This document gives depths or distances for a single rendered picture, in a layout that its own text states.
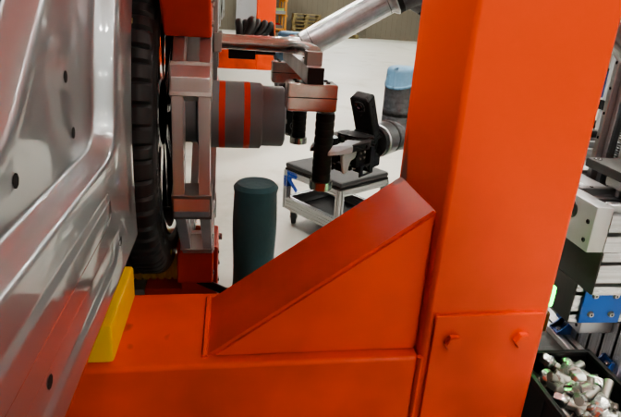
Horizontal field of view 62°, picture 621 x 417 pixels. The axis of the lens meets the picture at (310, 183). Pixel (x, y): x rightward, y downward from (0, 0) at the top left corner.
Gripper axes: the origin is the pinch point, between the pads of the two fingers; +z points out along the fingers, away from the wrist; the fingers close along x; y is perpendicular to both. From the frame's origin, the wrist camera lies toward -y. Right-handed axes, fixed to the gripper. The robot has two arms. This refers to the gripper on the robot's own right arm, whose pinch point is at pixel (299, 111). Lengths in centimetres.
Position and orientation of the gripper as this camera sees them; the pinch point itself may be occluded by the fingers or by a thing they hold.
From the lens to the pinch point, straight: 129.2
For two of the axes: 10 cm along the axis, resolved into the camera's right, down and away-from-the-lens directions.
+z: 1.5, 3.3, -9.3
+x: 9.9, 0.1, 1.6
